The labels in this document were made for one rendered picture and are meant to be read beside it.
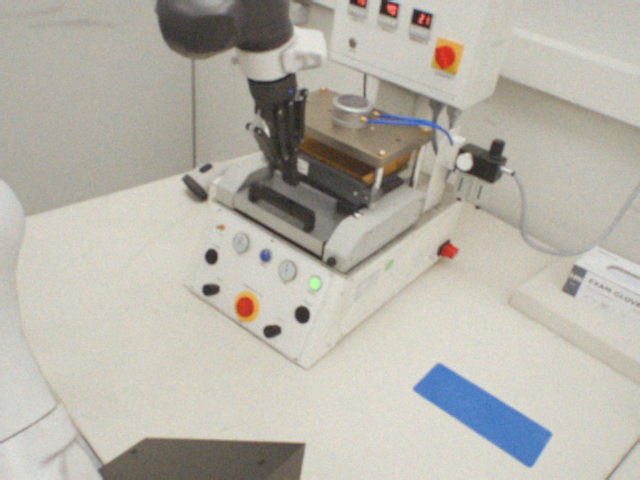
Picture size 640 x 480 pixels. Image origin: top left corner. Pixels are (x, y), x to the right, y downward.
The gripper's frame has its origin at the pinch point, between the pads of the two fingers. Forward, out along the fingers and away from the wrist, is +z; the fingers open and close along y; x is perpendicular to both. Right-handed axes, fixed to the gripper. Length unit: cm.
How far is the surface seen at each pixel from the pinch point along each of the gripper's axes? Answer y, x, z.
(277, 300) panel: 14.2, 6.0, 19.6
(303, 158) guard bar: -6.2, -2.5, 3.7
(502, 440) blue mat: 8, 51, 30
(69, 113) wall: -19, -137, 60
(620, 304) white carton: -34, 54, 36
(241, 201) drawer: 5.6, -9.0, 9.0
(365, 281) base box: 1.3, 17.0, 19.1
